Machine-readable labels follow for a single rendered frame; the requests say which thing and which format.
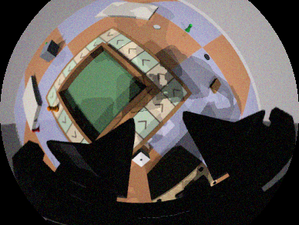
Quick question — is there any white die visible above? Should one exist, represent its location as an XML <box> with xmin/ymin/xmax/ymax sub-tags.
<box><xmin>132</xmin><ymin>147</ymin><xmax>150</xmax><ymax>166</ymax></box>

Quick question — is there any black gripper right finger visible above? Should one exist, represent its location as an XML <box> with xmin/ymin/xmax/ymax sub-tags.
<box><xmin>183</xmin><ymin>109</ymin><xmax>264</xmax><ymax>181</ymax></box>

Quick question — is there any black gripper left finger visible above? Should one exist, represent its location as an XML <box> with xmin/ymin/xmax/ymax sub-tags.
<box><xmin>47</xmin><ymin>118</ymin><xmax>135</xmax><ymax>199</ymax></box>

